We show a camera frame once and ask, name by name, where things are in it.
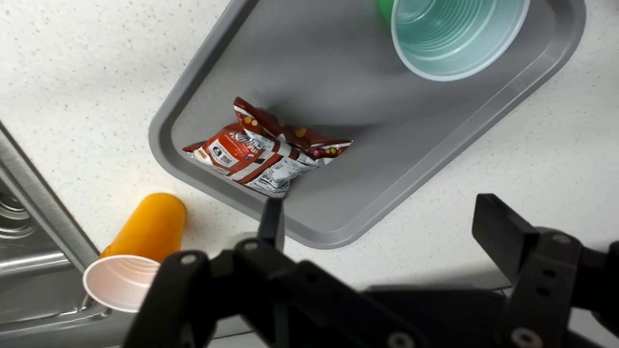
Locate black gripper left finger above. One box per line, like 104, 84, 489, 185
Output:
122, 195, 414, 348

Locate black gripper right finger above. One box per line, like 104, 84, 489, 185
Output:
472, 191, 619, 348

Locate yellow plastic cup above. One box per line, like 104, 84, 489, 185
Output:
81, 191, 189, 314

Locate green plastic cup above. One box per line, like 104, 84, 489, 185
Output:
375, 0, 532, 82

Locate grey plastic tray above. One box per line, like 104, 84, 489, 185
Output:
147, 0, 588, 249

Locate red snack bag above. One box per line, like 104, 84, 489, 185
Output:
182, 94, 354, 198

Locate stainless steel sink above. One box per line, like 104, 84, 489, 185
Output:
0, 121, 157, 348

